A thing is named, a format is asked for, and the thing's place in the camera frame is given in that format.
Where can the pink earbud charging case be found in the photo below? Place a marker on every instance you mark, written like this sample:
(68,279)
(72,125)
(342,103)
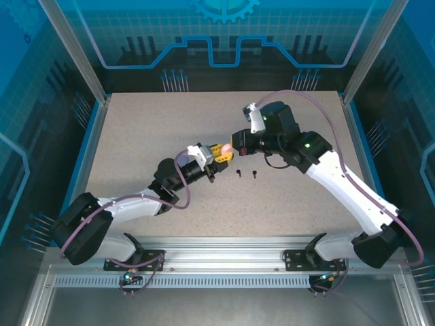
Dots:
(226,148)

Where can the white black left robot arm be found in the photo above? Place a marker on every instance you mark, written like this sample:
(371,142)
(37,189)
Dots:
(136,208)

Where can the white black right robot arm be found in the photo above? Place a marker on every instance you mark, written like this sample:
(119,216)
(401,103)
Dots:
(340,193)

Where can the blue table edge strip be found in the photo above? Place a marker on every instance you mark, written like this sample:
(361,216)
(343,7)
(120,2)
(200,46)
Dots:
(85,153)
(374,169)

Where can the small LED connector board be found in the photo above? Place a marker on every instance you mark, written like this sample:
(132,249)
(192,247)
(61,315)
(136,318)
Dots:
(326,278)
(129,276)

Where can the grey metal tray panel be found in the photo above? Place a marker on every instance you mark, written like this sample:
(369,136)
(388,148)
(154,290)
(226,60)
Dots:
(217,309)

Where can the aluminium side rail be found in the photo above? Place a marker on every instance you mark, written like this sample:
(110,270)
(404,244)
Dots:
(365,169)
(93,153)

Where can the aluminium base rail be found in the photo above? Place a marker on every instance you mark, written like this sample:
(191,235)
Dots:
(221,251)

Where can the aluminium frame post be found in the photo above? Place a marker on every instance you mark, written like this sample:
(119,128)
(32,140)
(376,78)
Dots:
(374,47)
(74,51)

